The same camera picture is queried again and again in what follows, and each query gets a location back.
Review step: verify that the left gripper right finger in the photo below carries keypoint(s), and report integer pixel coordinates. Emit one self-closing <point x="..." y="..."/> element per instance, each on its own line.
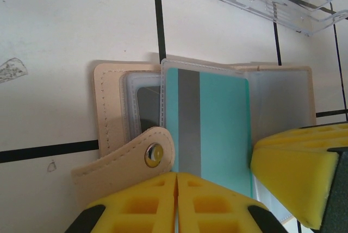
<point x="217" y="208"/>

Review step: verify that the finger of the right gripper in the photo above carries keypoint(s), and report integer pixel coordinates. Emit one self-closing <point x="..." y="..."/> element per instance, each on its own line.
<point x="293" y="176"/>

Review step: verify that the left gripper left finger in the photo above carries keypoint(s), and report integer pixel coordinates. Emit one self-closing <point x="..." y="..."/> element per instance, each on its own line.
<point x="136" y="208"/>

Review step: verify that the black card in sleeve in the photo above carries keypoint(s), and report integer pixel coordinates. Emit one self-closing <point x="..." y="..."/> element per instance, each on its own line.
<point x="148" y="108"/>

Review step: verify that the clear acrylic organizer tray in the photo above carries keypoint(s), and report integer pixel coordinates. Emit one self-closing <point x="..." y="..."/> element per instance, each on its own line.
<point x="285" y="2"/>

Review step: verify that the teal card with grey stripe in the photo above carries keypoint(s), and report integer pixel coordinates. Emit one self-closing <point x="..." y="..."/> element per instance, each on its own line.
<point x="223" y="121"/>

